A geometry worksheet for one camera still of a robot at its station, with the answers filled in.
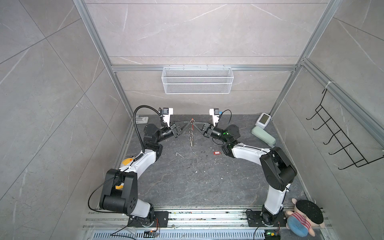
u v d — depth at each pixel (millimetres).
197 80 1006
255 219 732
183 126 715
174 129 661
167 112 672
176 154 977
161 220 734
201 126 715
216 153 965
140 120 1149
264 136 1052
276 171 492
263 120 1114
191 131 714
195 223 730
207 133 686
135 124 613
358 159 583
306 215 685
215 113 700
